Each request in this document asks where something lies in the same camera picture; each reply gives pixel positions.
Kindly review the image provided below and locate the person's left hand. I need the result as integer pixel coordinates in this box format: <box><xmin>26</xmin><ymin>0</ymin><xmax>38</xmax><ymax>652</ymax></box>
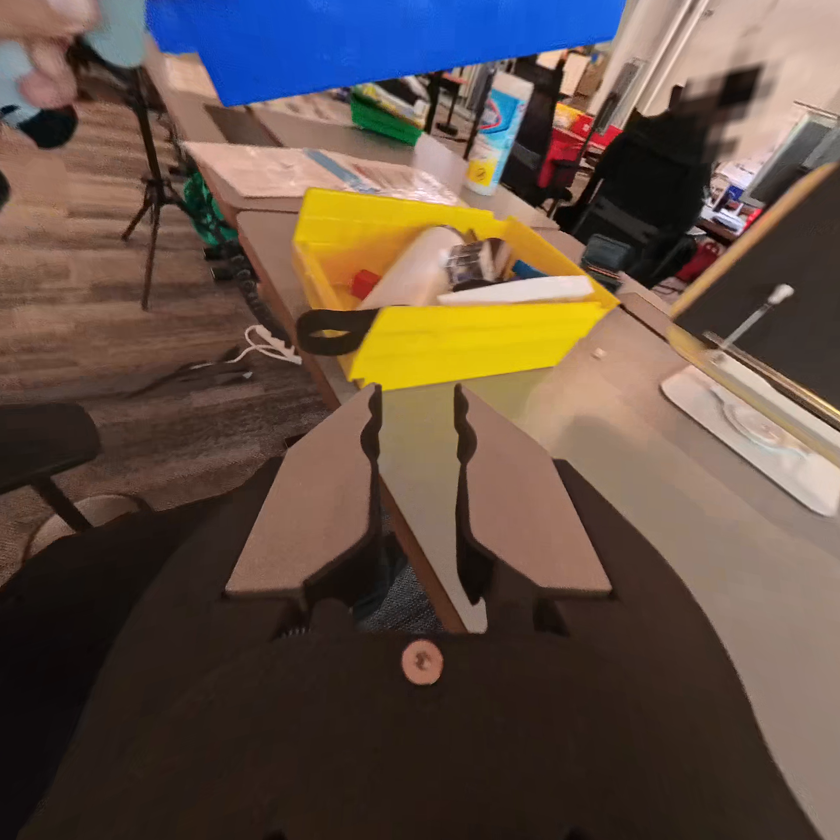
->
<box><xmin>0</xmin><ymin>0</ymin><xmax>101</xmax><ymax>109</ymax></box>

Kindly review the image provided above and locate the white power strip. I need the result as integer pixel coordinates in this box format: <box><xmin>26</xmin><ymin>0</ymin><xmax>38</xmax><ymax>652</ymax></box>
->
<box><xmin>245</xmin><ymin>325</ymin><xmax>304</xmax><ymax>366</ymax></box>

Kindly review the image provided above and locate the green plastic bin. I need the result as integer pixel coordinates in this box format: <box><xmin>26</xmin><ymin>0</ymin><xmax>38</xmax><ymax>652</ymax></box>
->
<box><xmin>349</xmin><ymin>84</ymin><xmax>425</xmax><ymax>147</ymax></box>

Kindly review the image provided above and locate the black wood-framed board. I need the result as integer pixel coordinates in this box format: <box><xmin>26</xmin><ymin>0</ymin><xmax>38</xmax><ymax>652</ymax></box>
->
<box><xmin>668</xmin><ymin>163</ymin><xmax>840</xmax><ymax>431</ymax></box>

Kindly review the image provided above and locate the red bag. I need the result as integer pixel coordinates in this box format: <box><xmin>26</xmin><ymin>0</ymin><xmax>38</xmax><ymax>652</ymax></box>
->
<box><xmin>679</xmin><ymin>240</ymin><xmax>721</xmax><ymax>284</ymax></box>

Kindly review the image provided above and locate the dark teal pouch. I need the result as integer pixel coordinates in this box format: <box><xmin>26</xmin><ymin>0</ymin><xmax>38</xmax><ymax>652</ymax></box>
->
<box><xmin>580</xmin><ymin>234</ymin><xmax>635</xmax><ymax>291</ymax></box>

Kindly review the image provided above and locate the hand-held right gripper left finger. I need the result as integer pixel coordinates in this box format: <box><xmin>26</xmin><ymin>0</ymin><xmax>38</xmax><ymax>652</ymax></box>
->
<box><xmin>225</xmin><ymin>384</ymin><xmax>395</xmax><ymax>601</ymax></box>

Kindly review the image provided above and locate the clear plastic bag with papers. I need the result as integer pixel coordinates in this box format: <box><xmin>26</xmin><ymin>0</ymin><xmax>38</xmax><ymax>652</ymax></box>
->
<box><xmin>182</xmin><ymin>140</ymin><xmax>463</xmax><ymax>206</ymax></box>

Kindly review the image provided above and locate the white board base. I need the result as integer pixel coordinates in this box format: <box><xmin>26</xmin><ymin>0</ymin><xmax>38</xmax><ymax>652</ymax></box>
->
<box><xmin>660</xmin><ymin>363</ymin><xmax>840</xmax><ymax>518</ymax></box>

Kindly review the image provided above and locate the green crate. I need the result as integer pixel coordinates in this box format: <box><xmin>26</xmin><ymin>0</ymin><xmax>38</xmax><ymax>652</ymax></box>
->
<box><xmin>182</xmin><ymin>172</ymin><xmax>238</xmax><ymax>247</ymax></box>

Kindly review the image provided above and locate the black chair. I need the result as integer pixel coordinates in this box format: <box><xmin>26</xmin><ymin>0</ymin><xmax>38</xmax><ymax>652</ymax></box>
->
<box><xmin>0</xmin><ymin>402</ymin><xmax>104</xmax><ymax>534</ymax></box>

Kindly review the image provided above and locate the white plastic bottle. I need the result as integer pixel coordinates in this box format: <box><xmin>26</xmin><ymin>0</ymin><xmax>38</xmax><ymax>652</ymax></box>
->
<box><xmin>357</xmin><ymin>225</ymin><xmax>465</xmax><ymax>311</ymax></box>

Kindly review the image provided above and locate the white wipes canister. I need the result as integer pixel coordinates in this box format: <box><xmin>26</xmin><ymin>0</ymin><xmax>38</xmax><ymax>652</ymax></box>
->
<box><xmin>465</xmin><ymin>85</ymin><xmax>529</xmax><ymax>198</ymax></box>

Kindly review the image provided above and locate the black tripod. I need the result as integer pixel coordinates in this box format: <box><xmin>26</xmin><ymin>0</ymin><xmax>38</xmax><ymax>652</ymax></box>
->
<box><xmin>69</xmin><ymin>39</ymin><xmax>198</xmax><ymax>312</ymax></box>

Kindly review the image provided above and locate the red storage bin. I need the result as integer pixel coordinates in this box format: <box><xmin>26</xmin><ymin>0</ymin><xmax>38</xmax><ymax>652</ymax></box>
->
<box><xmin>537</xmin><ymin>104</ymin><xmax>623</xmax><ymax>193</ymax></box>

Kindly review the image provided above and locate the blue plastic bin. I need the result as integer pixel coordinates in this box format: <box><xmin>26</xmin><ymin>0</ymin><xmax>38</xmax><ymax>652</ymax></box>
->
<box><xmin>146</xmin><ymin>0</ymin><xmax>629</xmax><ymax>108</ymax></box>

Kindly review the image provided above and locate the yellow plastic bin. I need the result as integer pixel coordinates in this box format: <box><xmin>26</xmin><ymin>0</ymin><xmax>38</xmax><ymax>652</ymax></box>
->
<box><xmin>290</xmin><ymin>187</ymin><xmax>621</xmax><ymax>391</ymax></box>

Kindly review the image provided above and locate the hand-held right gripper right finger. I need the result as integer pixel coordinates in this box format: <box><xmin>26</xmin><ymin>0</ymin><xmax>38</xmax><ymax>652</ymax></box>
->
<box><xmin>454</xmin><ymin>384</ymin><xmax>614</xmax><ymax>606</ymax></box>

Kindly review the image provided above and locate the clear acrylic cube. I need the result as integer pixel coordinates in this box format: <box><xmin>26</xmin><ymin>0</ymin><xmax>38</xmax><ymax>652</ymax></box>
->
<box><xmin>446</xmin><ymin>238</ymin><xmax>511</xmax><ymax>291</ymax></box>

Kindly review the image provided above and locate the white segmented foam strip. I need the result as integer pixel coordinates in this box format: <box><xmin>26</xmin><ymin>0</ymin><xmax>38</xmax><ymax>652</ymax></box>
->
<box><xmin>436</xmin><ymin>273</ymin><xmax>596</xmax><ymax>307</ymax></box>

